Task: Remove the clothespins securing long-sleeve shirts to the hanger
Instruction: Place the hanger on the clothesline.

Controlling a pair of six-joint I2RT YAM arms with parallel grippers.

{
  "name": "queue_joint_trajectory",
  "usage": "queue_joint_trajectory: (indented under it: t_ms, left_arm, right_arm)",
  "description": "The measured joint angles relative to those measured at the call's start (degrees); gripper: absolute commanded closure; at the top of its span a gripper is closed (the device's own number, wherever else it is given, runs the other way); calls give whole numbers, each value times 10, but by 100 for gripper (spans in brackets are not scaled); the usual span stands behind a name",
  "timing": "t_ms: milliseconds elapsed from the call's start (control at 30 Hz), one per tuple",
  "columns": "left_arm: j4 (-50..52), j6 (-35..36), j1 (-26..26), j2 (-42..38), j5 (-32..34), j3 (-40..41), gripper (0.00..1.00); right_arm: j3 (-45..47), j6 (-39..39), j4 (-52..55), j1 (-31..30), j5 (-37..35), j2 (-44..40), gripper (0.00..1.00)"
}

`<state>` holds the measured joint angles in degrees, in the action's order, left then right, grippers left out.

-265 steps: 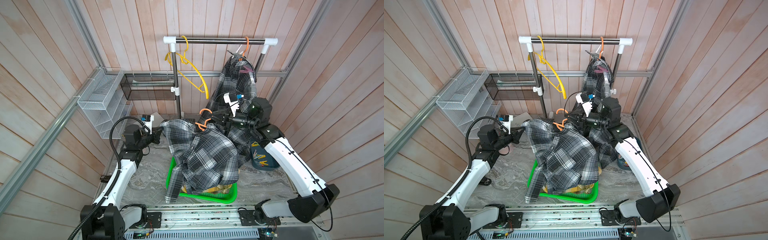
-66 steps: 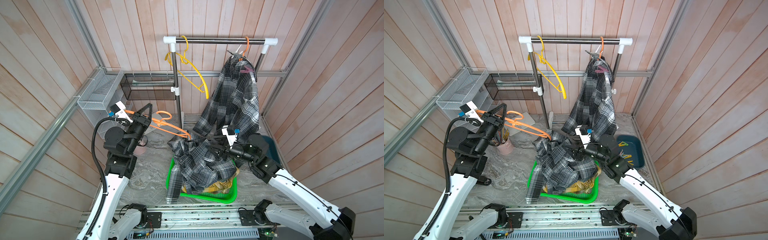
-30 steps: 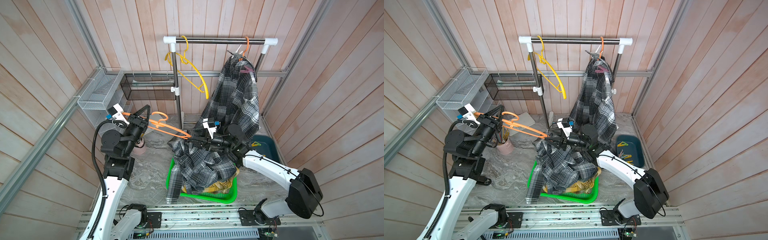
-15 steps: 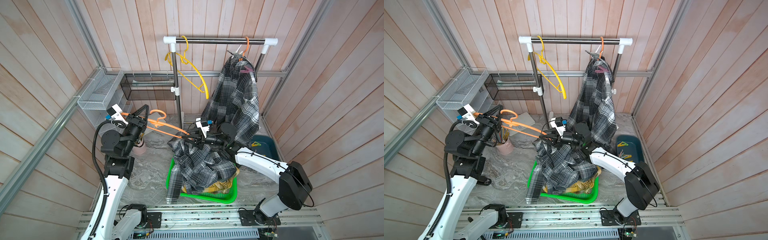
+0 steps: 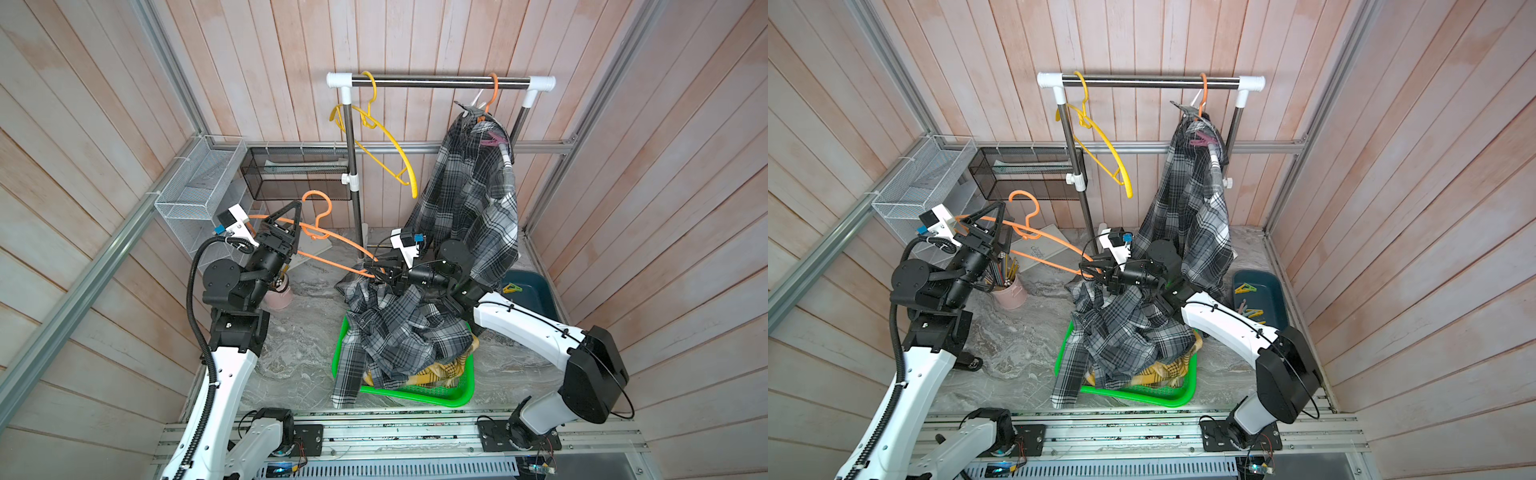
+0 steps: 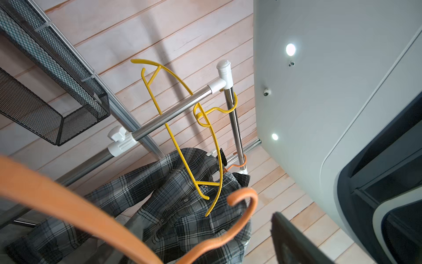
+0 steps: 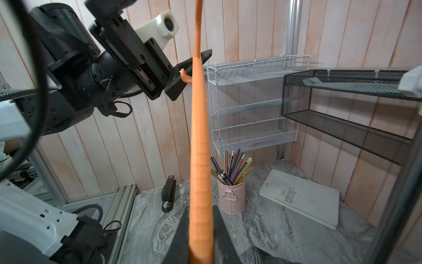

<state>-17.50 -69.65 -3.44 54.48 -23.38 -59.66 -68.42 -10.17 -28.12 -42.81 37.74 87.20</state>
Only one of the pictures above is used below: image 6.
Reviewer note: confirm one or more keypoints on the black mesh shelf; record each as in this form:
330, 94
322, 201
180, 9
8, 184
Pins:
46, 92

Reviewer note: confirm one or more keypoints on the grey plaid shirt right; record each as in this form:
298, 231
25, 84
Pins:
174, 216

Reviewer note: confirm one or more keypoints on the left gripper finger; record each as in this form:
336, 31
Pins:
291, 246

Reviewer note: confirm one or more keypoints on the metal clothes rack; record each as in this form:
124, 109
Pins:
223, 83

